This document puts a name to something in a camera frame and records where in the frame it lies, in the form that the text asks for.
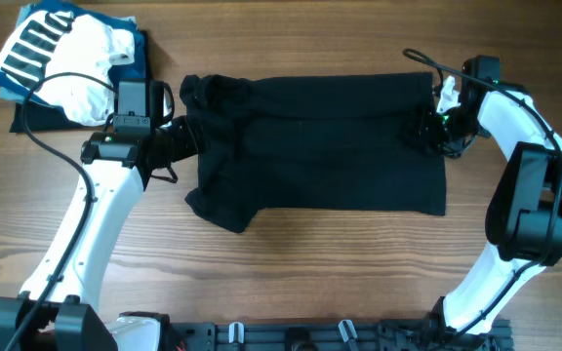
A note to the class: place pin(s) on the black polo shirt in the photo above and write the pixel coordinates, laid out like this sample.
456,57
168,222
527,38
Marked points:
323,142

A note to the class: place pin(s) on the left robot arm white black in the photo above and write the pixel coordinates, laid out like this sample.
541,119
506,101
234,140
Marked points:
56,308

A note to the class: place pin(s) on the white black printed folded shirt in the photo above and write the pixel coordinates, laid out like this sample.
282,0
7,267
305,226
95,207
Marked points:
48,43

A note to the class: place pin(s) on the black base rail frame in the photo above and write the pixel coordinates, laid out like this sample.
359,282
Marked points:
386,335

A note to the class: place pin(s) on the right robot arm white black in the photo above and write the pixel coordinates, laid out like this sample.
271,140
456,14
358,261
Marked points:
523,223

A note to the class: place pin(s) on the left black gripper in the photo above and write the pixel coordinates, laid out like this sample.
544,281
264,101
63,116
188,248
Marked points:
189,139

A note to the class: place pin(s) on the black folded garment bottom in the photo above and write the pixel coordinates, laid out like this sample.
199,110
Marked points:
42,118

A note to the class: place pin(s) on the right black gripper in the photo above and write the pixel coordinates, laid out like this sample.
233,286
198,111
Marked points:
430,127

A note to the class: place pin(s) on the light grey folded garment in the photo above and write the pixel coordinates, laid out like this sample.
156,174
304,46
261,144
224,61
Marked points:
8,95

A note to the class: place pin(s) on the blue folded shirt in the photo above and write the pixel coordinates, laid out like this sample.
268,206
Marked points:
57,37

